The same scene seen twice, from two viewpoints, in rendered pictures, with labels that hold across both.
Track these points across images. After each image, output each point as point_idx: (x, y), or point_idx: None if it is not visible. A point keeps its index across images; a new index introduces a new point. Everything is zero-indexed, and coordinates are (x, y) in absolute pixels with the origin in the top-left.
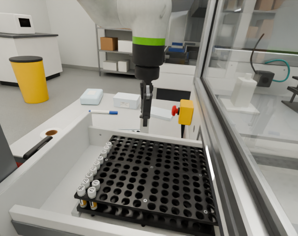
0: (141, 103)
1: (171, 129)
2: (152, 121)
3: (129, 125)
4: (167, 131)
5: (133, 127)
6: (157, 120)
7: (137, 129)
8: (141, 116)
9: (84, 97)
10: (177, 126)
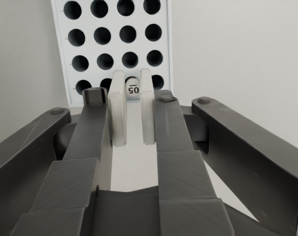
0: (213, 113)
1: (223, 188)
2: (291, 120)
3: (272, 5)
4: (209, 172)
5: (252, 26)
6: None
7: (169, 54)
8: (90, 102)
9: None
10: (243, 212)
